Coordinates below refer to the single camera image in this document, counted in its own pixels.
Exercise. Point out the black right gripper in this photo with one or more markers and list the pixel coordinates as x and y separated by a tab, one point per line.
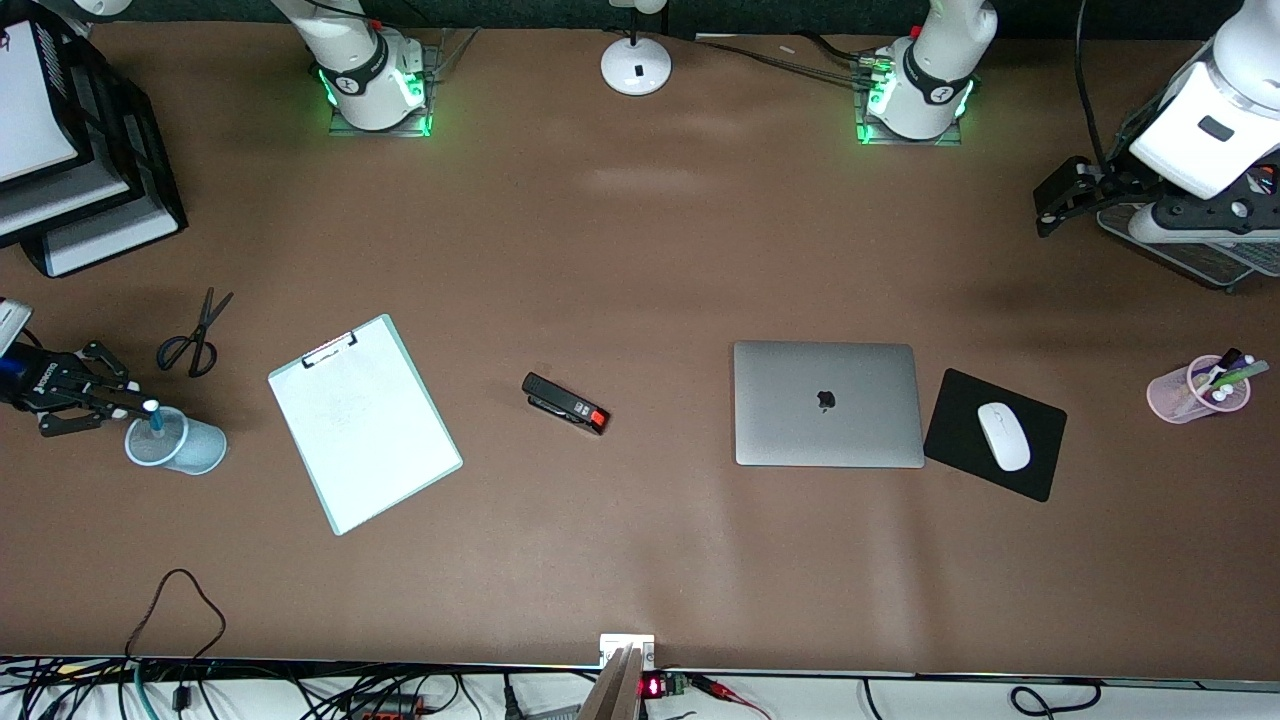
42	381

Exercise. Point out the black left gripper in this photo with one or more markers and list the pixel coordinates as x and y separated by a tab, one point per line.
1112	183

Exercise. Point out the blue marker with white cap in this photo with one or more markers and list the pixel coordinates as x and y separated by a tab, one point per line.
153	410

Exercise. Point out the silver laptop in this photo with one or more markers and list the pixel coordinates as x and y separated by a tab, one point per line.
825	405

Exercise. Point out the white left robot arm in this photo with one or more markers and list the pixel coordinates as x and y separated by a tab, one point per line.
1205	130

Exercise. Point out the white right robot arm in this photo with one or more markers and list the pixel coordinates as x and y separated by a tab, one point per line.
365	75

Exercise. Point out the black marker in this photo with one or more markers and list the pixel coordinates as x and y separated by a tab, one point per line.
1226	358

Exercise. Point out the purple marker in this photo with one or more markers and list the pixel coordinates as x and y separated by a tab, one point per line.
1244	361

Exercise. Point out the green marker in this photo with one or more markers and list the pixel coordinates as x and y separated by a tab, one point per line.
1245	375

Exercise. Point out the light blue mesh cup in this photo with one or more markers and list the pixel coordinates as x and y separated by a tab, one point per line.
195	448

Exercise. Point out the black mesh desk organizer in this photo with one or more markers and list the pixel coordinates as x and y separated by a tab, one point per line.
1200	262

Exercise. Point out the mint green clipboard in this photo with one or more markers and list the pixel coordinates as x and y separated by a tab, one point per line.
300	450

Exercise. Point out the pink mesh cup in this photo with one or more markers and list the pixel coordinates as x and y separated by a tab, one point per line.
1175	398

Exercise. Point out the black stacked paper trays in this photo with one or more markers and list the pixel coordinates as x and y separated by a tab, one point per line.
140	150

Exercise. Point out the white computer mouse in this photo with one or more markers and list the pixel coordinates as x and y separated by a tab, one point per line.
1003	436

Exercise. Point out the black mouse pad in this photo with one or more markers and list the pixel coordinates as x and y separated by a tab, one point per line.
960	440

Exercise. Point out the white paper sheet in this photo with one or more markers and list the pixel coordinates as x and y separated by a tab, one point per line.
370	430

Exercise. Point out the white paper stack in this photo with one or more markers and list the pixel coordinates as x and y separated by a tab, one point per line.
30	110

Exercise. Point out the white round stand base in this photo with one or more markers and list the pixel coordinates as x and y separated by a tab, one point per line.
636	66

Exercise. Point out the black stapler with red tip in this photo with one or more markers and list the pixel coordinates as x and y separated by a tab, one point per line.
560	400

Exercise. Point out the circuit board with red display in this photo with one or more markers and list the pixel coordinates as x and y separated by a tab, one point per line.
655	687

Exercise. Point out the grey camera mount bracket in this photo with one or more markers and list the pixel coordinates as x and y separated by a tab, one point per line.
622	680

